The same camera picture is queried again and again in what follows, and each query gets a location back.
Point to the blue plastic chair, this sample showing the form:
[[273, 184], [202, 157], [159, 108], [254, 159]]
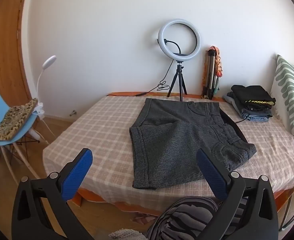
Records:
[[1, 105]]

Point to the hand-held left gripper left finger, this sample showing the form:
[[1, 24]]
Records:
[[77, 170]]

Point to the folded metal tripod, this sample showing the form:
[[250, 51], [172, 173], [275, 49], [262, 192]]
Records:
[[209, 77]]

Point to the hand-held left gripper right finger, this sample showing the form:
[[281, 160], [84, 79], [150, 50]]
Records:
[[212, 172]]

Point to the grey checked pants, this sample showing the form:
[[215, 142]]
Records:
[[187, 140]]

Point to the stack of folded clothes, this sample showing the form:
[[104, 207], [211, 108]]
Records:
[[252, 102]]

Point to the wooden door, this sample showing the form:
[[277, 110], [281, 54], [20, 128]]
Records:
[[4, 50]]

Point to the white clip lamp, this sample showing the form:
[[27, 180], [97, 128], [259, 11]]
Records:
[[43, 85]]

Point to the green striped pillow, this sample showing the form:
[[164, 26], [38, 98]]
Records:
[[289, 92]]

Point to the orange bed sheet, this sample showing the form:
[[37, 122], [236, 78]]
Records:
[[106, 200]]

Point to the black mini tripod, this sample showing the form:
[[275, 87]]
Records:
[[178, 80]]

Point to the person's striped trouser leg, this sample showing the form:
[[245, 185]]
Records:
[[187, 220]]

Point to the bed with checkered cover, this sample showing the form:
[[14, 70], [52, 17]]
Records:
[[106, 135]]

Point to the leopard print cushion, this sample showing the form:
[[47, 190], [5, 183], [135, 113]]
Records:
[[13, 120]]

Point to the orange patterned scarf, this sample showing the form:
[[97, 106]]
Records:
[[218, 65]]

